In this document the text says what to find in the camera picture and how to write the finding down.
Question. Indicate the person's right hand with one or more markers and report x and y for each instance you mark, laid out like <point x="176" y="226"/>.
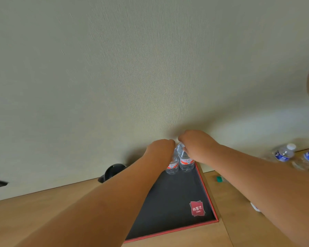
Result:
<point x="199" y="146"/>

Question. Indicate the person's left hand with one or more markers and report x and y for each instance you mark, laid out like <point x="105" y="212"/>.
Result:
<point x="161" y="150"/>

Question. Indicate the black tray with red rim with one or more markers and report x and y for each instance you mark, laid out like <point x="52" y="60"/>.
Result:
<point x="170" y="203"/>

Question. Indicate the person's left forearm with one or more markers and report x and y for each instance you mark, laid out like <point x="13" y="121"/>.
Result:
<point x="100" y="208"/>

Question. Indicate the person's right forearm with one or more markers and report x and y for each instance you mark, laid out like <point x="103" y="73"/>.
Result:
<point x="267" y="185"/>

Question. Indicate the green-capped plastic bottle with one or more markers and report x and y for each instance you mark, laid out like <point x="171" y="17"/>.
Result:
<point x="219" y="179"/>

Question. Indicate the steel and black kettle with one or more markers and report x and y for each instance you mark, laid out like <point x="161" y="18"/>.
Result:
<point x="113" y="171"/>

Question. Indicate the white cup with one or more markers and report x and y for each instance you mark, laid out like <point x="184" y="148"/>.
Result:
<point x="255" y="207"/>

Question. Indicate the wooden table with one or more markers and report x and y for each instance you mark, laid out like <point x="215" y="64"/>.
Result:
<point x="237" y="228"/>

